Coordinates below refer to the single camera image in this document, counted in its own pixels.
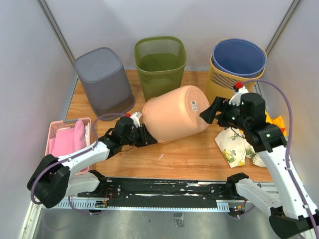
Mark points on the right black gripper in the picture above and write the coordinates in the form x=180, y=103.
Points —
x=218, y=104

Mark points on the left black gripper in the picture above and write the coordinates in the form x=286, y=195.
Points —
x=146, y=138

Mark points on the peach plastic bucket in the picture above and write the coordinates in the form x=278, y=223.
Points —
x=176, y=114

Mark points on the grey mesh waste bin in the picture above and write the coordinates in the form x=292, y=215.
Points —
x=105, y=83

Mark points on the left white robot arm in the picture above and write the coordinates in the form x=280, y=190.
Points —
x=57, y=177

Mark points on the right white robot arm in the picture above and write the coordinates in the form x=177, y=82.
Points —
x=294, y=212

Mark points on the yellow mesh waste bin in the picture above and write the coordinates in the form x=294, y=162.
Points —
x=220, y=83

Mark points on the white cartoon print cloth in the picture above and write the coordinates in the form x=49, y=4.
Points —
x=235, y=148

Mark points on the blue plastic bucket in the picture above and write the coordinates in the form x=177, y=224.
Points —
x=239, y=57

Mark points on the yellow cloth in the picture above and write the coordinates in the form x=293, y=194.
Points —
x=276, y=122

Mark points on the green mesh waste bin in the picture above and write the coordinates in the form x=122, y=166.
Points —
x=160, y=62

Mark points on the pink towel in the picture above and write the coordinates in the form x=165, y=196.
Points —
x=67, y=142

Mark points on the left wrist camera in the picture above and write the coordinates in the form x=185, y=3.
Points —
x=136, y=118

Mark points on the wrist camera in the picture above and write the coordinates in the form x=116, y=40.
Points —
x=136, y=118
x=238, y=92

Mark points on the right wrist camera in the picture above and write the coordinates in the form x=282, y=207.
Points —
x=238, y=92

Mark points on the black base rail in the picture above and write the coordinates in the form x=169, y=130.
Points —
x=160, y=190

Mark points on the white cable duct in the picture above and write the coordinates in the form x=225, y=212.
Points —
x=129, y=204

